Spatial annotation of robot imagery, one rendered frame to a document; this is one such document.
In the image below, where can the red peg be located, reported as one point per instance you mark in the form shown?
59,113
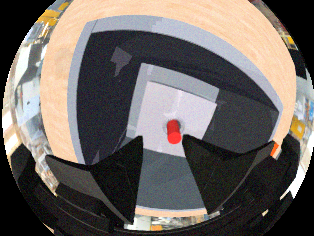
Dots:
174,135

